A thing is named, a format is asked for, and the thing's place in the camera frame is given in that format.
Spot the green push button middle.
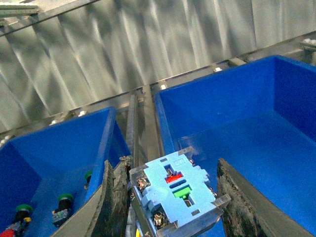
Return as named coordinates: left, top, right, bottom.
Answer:
left=52, top=193, right=74, bottom=228

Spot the blue middle plastic bin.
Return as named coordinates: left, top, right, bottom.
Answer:
left=155, top=56, right=316, bottom=234

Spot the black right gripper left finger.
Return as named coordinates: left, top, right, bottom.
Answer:
left=52, top=156, right=132, bottom=237

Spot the green push button left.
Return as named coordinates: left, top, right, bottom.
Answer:
left=11, top=204, right=33, bottom=236

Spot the metal divider rail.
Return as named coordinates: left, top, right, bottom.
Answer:
left=142, top=84, right=164, bottom=161

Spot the blue plastic bin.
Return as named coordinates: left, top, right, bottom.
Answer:
left=0, top=107, right=130, bottom=237
left=155, top=56, right=316, bottom=234

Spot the red mushroom push button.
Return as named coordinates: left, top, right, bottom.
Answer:
left=0, top=229, right=15, bottom=237

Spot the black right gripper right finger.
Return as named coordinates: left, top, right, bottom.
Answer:
left=217, top=158, right=313, bottom=237

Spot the blue left plastic bin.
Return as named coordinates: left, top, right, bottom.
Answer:
left=0, top=107, right=130, bottom=237

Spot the green push button right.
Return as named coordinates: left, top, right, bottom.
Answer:
left=84, top=170, right=92, bottom=190

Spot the green push button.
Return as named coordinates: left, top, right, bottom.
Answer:
left=84, top=170, right=92, bottom=190
left=11, top=204, right=33, bottom=236
left=52, top=193, right=74, bottom=228

